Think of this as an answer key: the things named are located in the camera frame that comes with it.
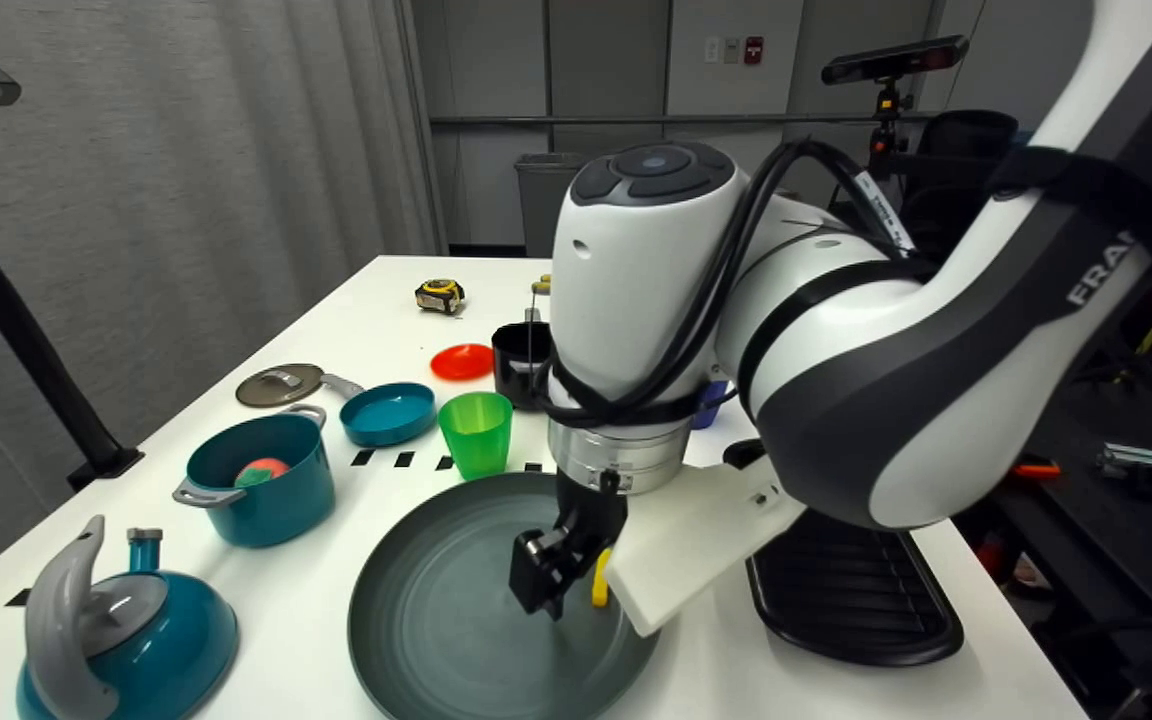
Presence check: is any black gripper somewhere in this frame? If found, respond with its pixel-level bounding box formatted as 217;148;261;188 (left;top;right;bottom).
508;472;628;616

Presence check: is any yellow fry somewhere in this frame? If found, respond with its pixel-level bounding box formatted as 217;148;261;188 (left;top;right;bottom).
588;549;612;611

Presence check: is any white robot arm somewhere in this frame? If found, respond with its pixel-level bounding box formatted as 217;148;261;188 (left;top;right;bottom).
508;0;1152;633

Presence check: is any grey round plate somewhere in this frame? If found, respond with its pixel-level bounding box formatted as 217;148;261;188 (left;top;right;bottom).
347;472;658;720

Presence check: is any green plastic cup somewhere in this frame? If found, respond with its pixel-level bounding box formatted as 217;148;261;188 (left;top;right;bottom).
438;391;511;479

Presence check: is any small teal frying pan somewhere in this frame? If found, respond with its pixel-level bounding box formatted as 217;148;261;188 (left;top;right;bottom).
324;372;438;447

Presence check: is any bowl with toy corn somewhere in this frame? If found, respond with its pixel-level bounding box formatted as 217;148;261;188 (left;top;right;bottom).
533;271;554;296

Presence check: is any yellow black tape measure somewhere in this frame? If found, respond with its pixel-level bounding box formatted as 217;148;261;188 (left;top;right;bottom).
418;275;469;317

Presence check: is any black baking tray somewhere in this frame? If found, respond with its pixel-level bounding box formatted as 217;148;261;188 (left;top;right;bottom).
747;510;964;667

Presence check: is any grey metal pot lid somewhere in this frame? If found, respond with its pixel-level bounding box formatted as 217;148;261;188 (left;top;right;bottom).
236;362;324;407

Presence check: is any teal toy kettle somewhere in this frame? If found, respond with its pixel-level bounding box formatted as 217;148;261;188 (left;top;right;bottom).
16;517;242;720

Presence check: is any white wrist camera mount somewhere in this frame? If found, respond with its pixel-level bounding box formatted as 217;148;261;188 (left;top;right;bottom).
610;458;804;637

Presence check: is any black saucepan grey handle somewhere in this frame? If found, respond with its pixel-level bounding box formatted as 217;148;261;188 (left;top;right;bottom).
491;318;554;412

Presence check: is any teal pot with handles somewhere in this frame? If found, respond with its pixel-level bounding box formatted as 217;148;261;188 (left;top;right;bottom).
172;402;338;549

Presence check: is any black camera on stand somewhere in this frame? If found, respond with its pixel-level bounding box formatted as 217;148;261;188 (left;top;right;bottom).
0;52;149;495

